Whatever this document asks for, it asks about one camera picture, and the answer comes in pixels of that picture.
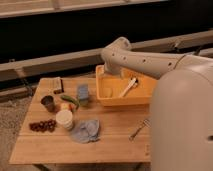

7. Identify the bunch of red grapes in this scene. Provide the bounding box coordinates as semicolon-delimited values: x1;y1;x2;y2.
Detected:
29;119;57;132

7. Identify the dark metal cup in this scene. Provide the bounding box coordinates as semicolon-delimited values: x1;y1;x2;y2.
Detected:
41;95;55;112

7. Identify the yellow plastic tray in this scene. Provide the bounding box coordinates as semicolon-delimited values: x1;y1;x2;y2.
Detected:
96;65;157;106

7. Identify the brown chocolate bar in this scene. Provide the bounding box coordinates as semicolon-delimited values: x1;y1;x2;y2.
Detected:
53;77;64;94

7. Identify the small yellow block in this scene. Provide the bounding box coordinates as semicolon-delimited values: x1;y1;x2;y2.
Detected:
60;103;72;111

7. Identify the crumpled blue cloth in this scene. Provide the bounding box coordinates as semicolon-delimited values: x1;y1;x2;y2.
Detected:
70;120;100;143

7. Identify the white paper cup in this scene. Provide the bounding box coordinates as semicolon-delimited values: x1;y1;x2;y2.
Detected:
56;110;74;130

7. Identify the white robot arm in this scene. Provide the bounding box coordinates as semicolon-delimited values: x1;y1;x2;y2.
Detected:
101;37;213;171

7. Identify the white spatula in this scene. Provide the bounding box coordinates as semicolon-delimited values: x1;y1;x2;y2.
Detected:
119;77;138;97

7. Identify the green pepper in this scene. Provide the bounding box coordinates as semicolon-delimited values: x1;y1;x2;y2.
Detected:
60;95;79;109

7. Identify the metal fork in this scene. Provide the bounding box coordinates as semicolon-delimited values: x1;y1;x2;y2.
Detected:
129;118;150;141

